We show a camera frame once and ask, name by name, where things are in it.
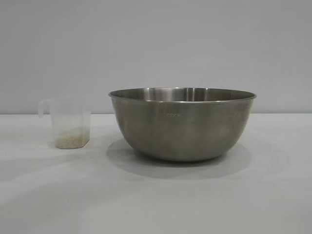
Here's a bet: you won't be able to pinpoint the stainless steel mixing bowl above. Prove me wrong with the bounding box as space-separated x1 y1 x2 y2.
108 87 258 162

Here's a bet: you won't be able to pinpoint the translucent plastic measuring cup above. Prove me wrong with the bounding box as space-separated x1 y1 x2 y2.
38 97 92 149

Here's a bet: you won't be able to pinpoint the white rice grains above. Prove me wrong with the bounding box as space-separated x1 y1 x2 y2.
55 126 91 149

